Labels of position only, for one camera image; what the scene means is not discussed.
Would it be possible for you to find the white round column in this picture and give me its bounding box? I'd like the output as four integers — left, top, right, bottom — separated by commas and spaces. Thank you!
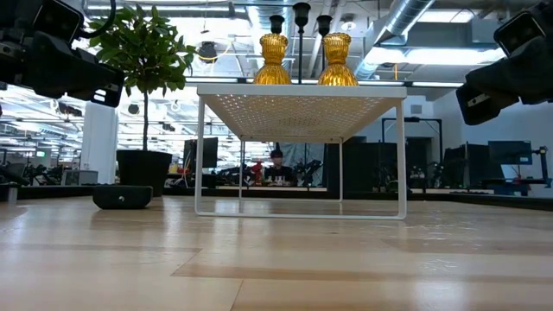
80, 101, 119, 185

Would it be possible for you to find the white perforated metal shelf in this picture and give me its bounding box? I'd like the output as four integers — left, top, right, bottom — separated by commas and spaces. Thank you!
194, 83, 408, 221

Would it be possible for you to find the amber glass candle holder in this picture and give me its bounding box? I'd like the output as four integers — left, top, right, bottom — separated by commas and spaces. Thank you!
317, 32, 359, 86

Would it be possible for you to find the silver ventilation duct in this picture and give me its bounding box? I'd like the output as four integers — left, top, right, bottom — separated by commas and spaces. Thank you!
352, 0, 437, 81

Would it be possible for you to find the green leafy plant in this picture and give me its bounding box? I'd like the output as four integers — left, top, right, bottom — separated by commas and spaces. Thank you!
88, 3, 200, 152

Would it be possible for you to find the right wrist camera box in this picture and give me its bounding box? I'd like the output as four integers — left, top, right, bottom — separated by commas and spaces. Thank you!
493, 9, 549, 58

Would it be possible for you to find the black aluminium table frame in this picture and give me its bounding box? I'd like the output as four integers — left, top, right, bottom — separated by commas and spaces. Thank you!
0, 183, 553, 213

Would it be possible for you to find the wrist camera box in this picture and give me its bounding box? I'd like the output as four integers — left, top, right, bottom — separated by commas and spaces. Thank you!
30, 0, 86, 45
493, 9, 549, 58

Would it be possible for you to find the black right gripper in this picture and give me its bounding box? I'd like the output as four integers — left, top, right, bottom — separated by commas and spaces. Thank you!
456, 36, 553, 126

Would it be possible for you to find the black camera cable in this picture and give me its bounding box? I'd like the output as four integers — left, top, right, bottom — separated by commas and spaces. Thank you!
79, 0, 118, 40

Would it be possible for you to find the grey box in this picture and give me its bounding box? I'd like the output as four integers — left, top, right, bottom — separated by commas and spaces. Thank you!
61, 169, 99, 187

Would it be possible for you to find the orange round cap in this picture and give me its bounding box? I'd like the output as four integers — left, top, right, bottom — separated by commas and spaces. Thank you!
253, 33, 293, 86

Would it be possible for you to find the black background monitor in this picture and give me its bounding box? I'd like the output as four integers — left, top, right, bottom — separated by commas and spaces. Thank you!
183, 136, 219, 169

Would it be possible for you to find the black ceiling lamp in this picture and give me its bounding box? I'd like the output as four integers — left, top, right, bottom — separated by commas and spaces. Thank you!
197, 41, 219, 65

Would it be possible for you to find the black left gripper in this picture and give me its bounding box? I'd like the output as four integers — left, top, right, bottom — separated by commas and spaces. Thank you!
0, 25, 126, 108

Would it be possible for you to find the red background object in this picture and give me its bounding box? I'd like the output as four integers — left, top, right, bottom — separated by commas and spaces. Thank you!
251, 160, 265, 185

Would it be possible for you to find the blue workstation stand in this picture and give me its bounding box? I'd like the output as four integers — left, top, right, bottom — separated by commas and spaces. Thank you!
487, 140, 552, 195

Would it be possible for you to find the black rounded block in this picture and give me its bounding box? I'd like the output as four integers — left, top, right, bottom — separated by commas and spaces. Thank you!
92, 185, 154, 211

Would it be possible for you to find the black plant pot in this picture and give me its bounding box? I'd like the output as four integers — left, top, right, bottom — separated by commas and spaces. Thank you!
115, 149, 174, 199

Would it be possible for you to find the person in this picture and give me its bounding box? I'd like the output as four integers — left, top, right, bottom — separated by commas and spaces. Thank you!
263, 149, 299, 187

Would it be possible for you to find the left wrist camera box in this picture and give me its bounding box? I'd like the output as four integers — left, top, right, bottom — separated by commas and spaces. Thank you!
30, 0, 86, 45

